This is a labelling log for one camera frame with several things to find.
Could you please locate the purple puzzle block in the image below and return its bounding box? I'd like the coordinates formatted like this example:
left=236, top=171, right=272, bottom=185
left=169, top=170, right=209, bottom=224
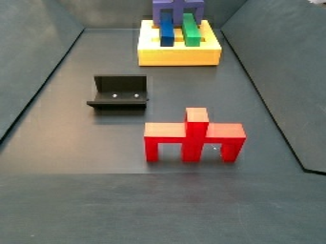
left=152, top=0, right=204, bottom=26

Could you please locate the black L-shaped fixture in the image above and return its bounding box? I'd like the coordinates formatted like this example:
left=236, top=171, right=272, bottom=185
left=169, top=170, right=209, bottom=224
left=86, top=74, right=148, bottom=109

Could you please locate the yellow slotted board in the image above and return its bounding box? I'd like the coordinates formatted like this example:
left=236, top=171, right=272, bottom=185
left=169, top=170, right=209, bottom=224
left=137, top=20, right=221, bottom=66

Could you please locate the red puzzle block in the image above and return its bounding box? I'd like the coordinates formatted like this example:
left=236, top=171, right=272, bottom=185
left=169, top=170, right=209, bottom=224
left=144, top=108, right=245, bottom=162

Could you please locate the green bar block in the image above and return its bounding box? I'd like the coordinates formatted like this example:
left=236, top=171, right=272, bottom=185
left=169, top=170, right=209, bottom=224
left=181, top=13, right=201, bottom=47

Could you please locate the blue bar block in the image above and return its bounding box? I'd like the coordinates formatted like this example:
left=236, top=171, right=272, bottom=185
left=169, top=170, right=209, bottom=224
left=160, top=12, right=174, bottom=47

